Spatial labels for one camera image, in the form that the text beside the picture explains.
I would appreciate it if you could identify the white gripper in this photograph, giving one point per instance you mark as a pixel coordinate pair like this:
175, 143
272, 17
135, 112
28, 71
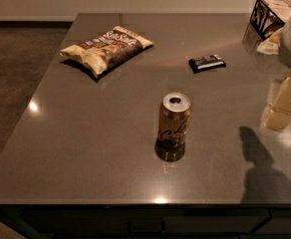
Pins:
279, 116

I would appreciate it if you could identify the orange soda can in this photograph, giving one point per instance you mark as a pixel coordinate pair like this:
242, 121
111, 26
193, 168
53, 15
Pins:
174, 115

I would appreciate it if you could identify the black rxbar chocolate bar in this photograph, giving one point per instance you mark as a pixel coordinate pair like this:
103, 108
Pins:
206, 63

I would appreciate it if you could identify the brown chip bag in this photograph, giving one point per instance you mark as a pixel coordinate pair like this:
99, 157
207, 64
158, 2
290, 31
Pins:
106, 51

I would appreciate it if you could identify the dark cabinet drawers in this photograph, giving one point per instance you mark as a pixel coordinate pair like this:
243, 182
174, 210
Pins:
146, 222

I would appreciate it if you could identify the black wire napkin holder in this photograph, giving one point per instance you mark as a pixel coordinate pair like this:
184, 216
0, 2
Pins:
268, 18

